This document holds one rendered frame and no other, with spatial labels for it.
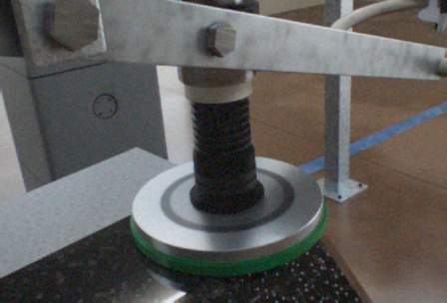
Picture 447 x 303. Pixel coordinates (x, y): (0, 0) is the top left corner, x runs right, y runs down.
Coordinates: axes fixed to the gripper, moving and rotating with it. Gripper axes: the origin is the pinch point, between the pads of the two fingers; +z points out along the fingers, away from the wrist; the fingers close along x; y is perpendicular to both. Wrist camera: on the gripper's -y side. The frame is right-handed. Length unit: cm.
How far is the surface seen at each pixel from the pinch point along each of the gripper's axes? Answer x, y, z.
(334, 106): -73, 29, 50
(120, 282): 92, 42, -3
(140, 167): 68, 50, -2
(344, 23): 17.4, 21.6, -7.2
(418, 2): 2.0, 5.3, -6.6
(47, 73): 7, 102, 2
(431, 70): 48.5, 8.8, -6.5
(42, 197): 77, 60, -3
